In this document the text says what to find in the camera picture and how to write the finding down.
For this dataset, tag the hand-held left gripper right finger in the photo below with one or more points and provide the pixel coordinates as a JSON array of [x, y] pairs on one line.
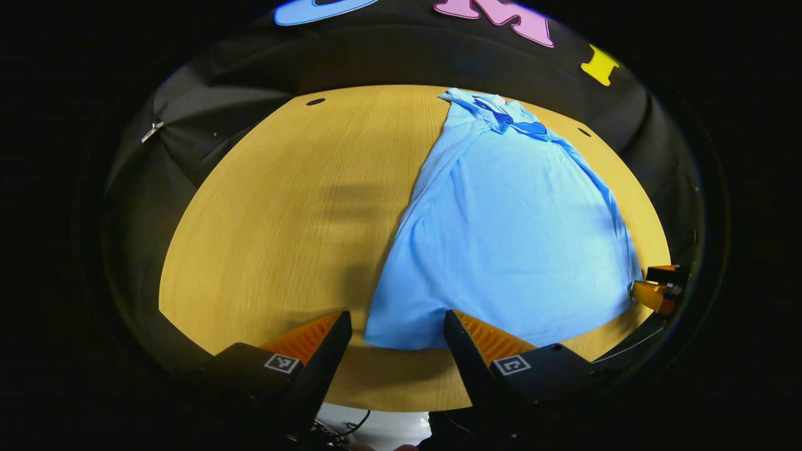
[[470, 369]]

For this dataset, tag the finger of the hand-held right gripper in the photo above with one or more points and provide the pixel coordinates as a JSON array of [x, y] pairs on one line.
[[664, 272], [651, 295]]

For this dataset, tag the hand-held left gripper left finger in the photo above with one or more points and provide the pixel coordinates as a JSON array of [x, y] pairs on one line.
[[319, 376]]

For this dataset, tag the light blue T-shirt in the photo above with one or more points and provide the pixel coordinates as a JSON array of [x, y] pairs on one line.
[[514, 238]]

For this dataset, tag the black table grommet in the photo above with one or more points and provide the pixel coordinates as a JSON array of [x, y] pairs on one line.
[[315, 101], [584, 131]]

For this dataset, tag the white clip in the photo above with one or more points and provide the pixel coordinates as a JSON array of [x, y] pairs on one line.
[[152, 131]]

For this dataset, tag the black backdrop cloth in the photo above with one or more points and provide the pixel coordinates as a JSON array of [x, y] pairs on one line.
[[376, 56]]

